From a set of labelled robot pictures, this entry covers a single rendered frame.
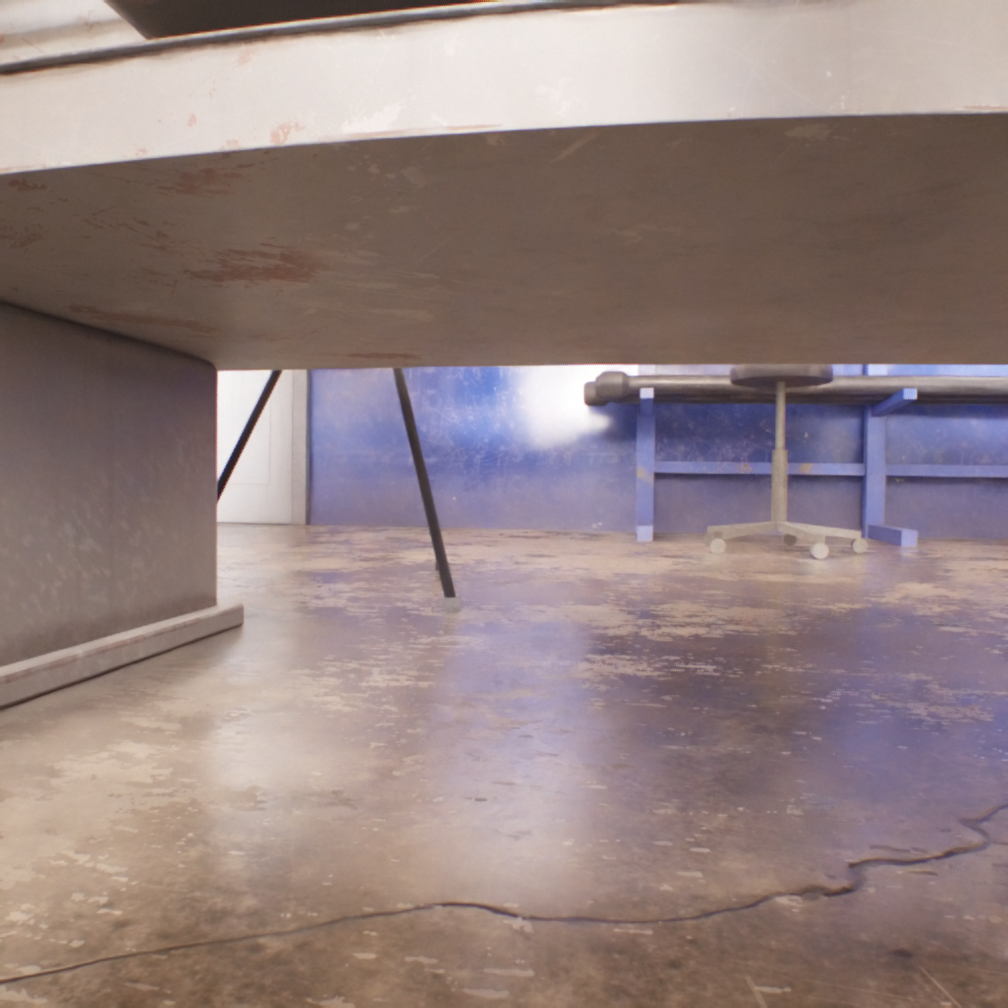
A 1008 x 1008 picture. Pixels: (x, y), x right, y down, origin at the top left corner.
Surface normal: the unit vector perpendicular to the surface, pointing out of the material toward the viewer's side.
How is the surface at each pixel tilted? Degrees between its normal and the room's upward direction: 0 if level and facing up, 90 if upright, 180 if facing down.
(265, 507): 90
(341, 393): 90
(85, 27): 90
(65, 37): 90
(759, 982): 0
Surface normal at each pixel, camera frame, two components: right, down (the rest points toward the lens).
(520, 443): -0.17, 0.03
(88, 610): 0.99, 0.02
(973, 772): 0.01, -1.00
